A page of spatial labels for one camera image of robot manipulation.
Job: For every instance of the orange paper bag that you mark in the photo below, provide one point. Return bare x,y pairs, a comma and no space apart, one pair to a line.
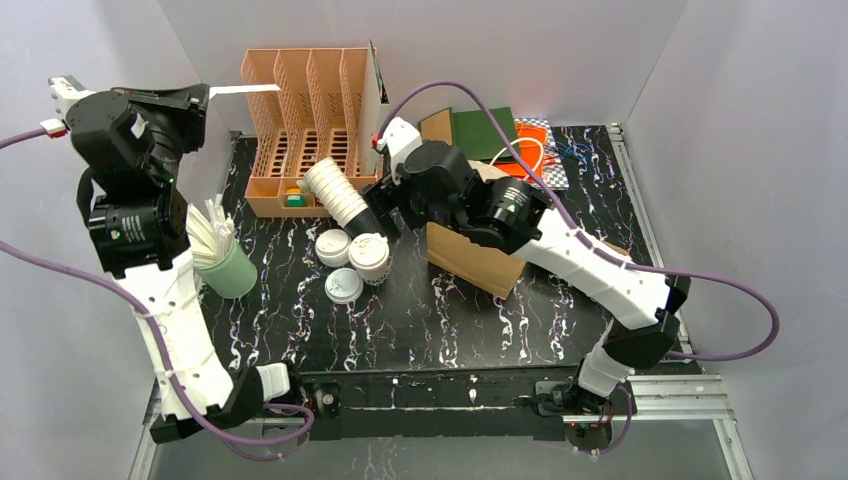
532,143

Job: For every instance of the white wrapped straws bundle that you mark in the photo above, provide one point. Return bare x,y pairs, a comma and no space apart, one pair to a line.
211,235

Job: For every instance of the cardboard two-cup carrier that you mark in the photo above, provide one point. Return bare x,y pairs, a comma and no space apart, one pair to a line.
618,249

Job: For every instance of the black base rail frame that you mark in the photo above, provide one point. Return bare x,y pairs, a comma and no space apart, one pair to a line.
476,424

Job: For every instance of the pink desk file organizer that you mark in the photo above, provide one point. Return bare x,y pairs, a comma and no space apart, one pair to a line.
313,116

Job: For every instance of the tan paper bag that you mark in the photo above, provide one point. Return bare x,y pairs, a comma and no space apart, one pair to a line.
487,258

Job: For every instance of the single white lid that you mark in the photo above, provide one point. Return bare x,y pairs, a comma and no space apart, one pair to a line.
369,251

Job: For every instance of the single paper cup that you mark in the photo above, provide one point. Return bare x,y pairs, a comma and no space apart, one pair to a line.
373,277

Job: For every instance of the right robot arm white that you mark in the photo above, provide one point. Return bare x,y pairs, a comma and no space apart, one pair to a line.
644,305

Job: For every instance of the stack of paper cups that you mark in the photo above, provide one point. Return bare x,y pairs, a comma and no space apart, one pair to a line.
344,203

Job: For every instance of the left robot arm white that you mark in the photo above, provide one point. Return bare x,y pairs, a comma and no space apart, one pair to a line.
142,242

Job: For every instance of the green cup holder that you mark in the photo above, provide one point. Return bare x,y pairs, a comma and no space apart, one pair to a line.
232,276

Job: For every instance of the loose white lid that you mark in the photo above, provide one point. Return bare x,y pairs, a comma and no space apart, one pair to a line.
343,286

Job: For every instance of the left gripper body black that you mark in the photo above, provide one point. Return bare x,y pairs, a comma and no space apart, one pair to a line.
183,105

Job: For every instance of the single white straw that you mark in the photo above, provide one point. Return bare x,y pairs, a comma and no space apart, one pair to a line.
242,89

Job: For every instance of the dark green paper bag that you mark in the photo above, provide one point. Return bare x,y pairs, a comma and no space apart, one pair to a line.
470,131

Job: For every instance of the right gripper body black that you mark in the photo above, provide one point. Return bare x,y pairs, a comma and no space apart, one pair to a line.
385,201

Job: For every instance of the stack of white lids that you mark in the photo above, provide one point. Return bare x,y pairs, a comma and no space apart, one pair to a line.
332,248

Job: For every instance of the white folder in organizer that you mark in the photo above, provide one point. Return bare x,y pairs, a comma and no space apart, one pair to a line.
373,109

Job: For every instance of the green yellow small item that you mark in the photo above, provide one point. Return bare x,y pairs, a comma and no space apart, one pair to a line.
294,198

